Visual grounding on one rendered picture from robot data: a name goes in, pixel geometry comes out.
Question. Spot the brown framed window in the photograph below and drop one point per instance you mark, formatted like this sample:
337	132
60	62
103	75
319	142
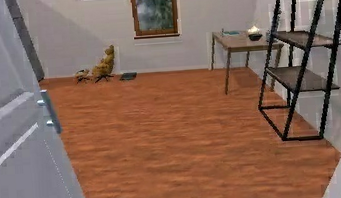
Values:
154	11

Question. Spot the black bowl with white contents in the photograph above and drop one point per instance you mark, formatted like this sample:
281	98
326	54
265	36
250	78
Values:
255	34

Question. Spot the brown wooden table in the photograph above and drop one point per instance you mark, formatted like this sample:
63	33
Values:
238	43

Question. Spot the white room door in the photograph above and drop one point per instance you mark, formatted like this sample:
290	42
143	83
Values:
11	138

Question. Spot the teal book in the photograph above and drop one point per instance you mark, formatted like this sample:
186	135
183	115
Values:
231	33

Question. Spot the dark green flat box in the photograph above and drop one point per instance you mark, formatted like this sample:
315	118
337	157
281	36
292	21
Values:
128	76

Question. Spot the yellow lounge chair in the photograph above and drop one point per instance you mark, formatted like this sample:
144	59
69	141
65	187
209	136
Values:
104	65

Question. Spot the black metal shelf unit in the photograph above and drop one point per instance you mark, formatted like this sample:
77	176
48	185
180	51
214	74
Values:
304	61

